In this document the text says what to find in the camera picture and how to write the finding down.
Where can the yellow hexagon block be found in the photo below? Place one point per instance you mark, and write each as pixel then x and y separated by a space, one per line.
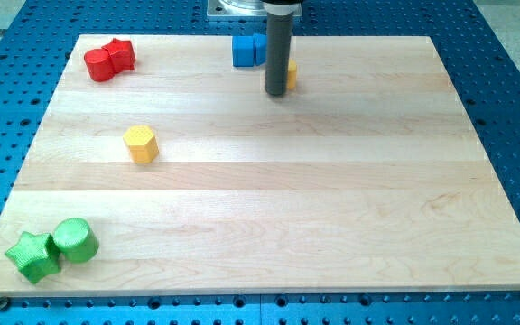
pixel 141 143

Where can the yellow heart block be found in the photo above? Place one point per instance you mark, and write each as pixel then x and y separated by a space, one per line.
pixel 291 75

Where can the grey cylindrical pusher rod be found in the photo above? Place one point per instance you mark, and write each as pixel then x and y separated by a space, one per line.
pixel 279 31

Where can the red cylinder block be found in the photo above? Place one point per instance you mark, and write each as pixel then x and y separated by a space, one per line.
pixel 99 65

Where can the green cylinder block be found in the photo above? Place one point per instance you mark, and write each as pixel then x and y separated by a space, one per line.
pixel 76 240

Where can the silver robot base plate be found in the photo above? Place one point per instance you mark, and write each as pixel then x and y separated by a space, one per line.
pixel 249 10

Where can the wooden board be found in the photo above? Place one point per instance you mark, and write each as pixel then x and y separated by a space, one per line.
pixel 367 177

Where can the blue cube block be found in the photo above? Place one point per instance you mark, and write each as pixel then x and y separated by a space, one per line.
pixel 243 51

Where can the green star block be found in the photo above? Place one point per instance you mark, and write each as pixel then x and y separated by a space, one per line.
pixel 35 256

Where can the blue perforated table plate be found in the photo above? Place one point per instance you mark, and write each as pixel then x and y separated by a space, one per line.
pixel 38 43

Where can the red star block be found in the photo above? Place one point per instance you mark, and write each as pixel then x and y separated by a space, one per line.
pixel 121 53

